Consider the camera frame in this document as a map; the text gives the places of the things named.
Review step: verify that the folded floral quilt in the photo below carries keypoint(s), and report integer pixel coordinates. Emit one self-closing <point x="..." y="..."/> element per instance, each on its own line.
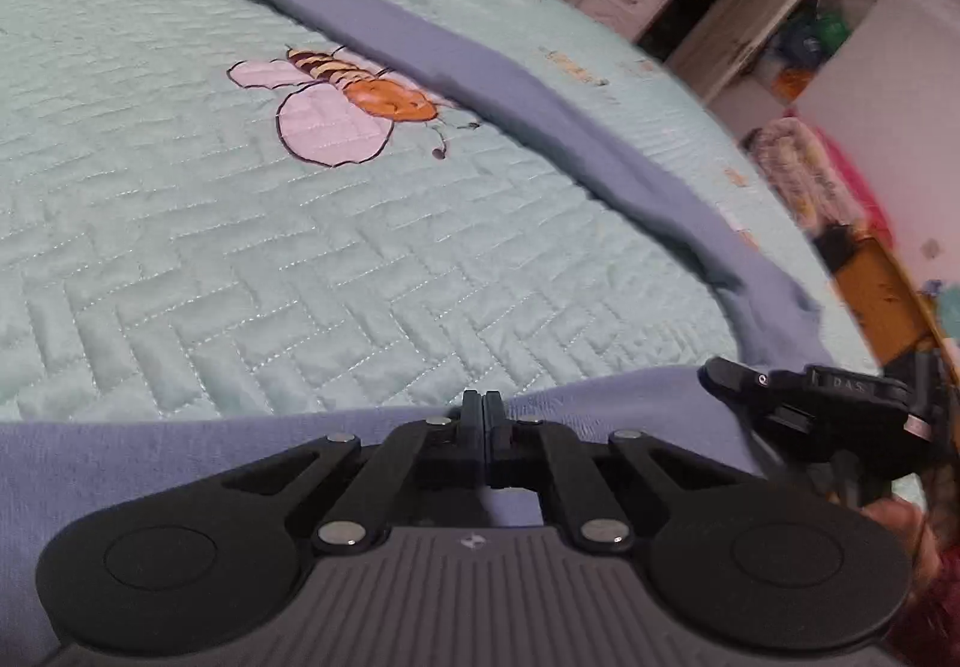
<point x="795" y="172"/>

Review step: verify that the person's right hand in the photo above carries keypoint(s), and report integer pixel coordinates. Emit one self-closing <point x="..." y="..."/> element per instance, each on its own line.
<point x="911" y="539"/>

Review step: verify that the wooden nightstand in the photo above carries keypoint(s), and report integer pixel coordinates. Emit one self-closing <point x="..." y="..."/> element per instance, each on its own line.
<point x="885" y="299"/>

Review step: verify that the white door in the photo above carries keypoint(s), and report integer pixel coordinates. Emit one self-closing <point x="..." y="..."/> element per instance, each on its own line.
<point x="750" y="15"/>

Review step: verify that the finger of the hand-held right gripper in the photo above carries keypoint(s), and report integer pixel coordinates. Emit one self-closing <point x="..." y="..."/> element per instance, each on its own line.
<point x="750" y="382"/>

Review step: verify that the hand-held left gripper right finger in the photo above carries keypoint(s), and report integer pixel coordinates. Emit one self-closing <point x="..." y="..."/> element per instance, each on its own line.
<point x="496" y="423"/>

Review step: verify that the magenta blanket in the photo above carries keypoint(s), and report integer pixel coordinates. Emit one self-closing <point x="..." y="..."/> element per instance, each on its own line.
<point x="862" y="187"/>

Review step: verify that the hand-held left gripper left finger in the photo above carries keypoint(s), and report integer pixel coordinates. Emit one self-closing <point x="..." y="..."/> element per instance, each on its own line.
<point x="471" y="419"/>

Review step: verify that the bee print bedspread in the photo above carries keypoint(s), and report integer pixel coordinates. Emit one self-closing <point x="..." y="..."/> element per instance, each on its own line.
<point x="225" y="224"/>

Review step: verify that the blue bag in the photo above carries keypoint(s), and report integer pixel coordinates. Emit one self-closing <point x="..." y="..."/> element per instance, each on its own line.
<point x="796" y="41"/>

